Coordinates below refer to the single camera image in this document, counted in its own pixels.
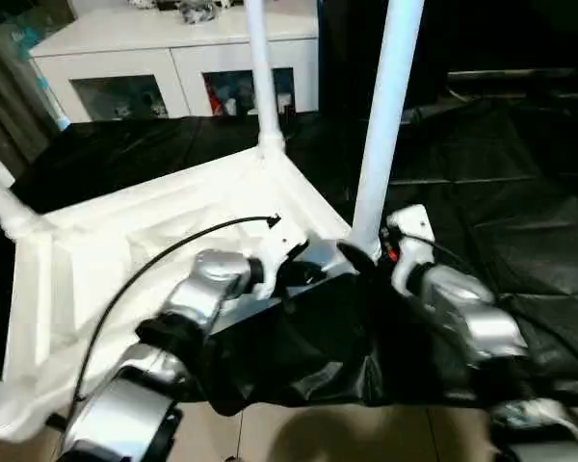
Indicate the white plastic table leg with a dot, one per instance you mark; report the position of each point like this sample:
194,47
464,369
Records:
0,197
262,77
385,125
0,409

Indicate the grey toy figure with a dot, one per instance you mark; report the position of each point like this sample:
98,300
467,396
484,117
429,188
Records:
198,12

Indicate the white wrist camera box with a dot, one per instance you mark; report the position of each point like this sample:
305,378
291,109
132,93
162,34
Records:
409,241
279,252

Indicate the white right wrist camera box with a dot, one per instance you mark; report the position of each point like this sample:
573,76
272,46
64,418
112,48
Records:
409,241

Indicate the white plastic table top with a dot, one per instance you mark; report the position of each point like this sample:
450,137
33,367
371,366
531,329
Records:
106,250

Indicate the beige curtain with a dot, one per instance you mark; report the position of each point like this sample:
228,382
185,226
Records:
14,96

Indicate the black plastic mat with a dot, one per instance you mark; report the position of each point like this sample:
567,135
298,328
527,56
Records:
520,183

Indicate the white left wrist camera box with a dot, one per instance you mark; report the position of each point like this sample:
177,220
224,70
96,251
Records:
279,252

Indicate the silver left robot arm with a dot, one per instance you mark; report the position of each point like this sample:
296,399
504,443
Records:
183,308

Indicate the white sideboard cabinet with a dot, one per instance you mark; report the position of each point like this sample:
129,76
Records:
144,38

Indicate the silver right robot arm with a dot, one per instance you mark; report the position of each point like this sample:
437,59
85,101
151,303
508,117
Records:
472,327

